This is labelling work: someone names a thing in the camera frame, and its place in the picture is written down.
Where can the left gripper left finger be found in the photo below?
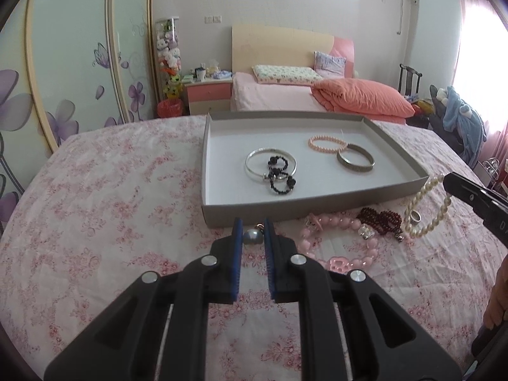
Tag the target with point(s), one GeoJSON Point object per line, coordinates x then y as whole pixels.
{"type": "Point", "coordinates": [157, 327]}

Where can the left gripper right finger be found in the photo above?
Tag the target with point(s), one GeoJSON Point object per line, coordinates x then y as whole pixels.
{"type": "Point", "coordinates": [350, 328]}

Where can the grey pearl earring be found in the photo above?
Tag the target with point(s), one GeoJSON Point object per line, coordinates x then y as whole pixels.
{"type": "Point", "coordinates": [254, 235]}

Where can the right hand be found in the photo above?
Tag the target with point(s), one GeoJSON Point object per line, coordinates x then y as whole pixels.
{"type": "Point", "coordinates": [497, 305]}

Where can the blue plush clothing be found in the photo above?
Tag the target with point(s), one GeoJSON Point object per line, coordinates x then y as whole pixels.
{"type": "Point", "coordinates": [467, 122]}

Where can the pink curtain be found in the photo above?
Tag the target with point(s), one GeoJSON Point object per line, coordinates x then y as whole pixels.
{"type": "Point", "coordinates": [480, 75]}

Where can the engraved silver cuff bangle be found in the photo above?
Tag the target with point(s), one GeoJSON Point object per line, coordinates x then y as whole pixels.
{"type": "Point", "coordinates": [356, 158]}

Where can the floral pink bedspread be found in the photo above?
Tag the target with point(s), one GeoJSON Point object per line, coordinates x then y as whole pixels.
{"type": "Point", "coordinates": [119, 201]}

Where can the dark wooden chair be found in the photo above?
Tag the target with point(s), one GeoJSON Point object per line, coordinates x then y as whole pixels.
{"type": "Point", "coordinates": [409, 80]}

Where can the folded salmon duvet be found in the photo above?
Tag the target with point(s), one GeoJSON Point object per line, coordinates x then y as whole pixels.
{"type": "Point", "coordinates": [359, 96]}

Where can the purple patterned pillow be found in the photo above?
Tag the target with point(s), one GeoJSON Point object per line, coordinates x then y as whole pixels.
{"type": "Point", "coordinates": [329, 66]}

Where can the grey shallow cardboard tray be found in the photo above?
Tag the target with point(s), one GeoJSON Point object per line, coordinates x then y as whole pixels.
{"type": "Point", "coordinates": [321, 183]}

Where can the red waste bin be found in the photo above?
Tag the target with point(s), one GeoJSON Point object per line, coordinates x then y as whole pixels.
{"type": "Point", "coordinates": [170, 108]}

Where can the pink beige nightstand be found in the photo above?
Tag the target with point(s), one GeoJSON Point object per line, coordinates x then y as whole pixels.
{"type": "Point", "coordinates": [210, 95]}

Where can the floral white pillow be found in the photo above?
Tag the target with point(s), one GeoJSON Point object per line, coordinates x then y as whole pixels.
{"type": "Point", "coordinates": [285, 75]}

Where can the pink bed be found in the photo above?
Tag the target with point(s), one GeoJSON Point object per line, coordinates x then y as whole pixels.
{"type": "Point", "coordinates": [249, 95]}

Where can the plush toy display tube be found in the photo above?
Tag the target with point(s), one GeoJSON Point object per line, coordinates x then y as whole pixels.
{"type": "Point", "coordinates": [168, 55]}

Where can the beige pink headboard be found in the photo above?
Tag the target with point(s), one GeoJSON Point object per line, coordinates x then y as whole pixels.
{"type": "Point", "coordinates": [254, 44]}

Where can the sliding floral wardrobe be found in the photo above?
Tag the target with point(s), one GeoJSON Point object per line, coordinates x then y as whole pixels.
{"type": "Point", "coordinates": [68, 66]}

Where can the white wall socket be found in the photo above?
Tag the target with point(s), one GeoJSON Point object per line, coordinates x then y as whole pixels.
{"type": "Point", "coordinates": [212, 19]}

